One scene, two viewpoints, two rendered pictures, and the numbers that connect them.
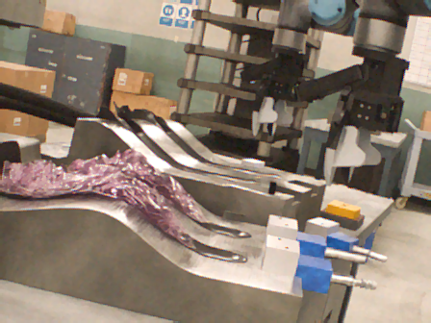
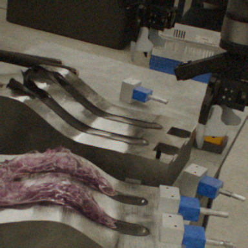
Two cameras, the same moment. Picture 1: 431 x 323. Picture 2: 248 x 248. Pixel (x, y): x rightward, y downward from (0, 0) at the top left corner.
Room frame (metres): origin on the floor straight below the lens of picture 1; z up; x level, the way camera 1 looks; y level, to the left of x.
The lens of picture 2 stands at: (-0.36, 0.12, 1.43)
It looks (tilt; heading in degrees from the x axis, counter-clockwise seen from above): 24 degrees down; 355
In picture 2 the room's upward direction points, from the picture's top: 11 degrees clockwise
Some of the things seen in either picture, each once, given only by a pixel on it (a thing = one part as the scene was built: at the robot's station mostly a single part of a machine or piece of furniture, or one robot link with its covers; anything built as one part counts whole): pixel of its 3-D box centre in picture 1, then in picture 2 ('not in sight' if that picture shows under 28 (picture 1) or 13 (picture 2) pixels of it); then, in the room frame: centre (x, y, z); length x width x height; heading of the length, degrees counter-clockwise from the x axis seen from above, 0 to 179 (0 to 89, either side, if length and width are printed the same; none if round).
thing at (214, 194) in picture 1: (169, 167); (72, 121); (1.09, 0.17, 0.87); 0.50 x 0.26 x 0.14; 73
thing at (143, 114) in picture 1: (179, 141); (80, 103); (1.07, 0.16, 0.92); 0.35 x 0.16 x 0.09; 73
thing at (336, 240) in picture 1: (347, 247); (214, 188); (0.95, -0.14, 0.83); 0.13 x 0.05 x 0.05; 64
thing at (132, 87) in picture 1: (143, 106); not in sight; (7.74, 1.68, 0.42); 0.86 x 0.33 x 0.83; 77
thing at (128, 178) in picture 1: (105, 181); (45, 178); (0.73, 0.19, 0.90); 0.26 x 0.18 x 0.08; 90
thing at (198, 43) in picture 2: not in sight; (201, 47); (4.29, -0.50, 0.28); 0.61 x 0.41 x 0.15; 77
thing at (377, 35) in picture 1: (379, 38); (242, 31); (0.96, -0.12, 1.15); 0.08 x 0.08 x 0.05
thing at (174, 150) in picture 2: (282, 202); (165, 157); (0.96, -0.03, 0.87); 0.05 x 0.05 x 0.04; 73
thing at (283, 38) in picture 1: (290, 41); not in sight; (1.49, 0.01, 1.15); 0.08 x 0.08 x 0.05
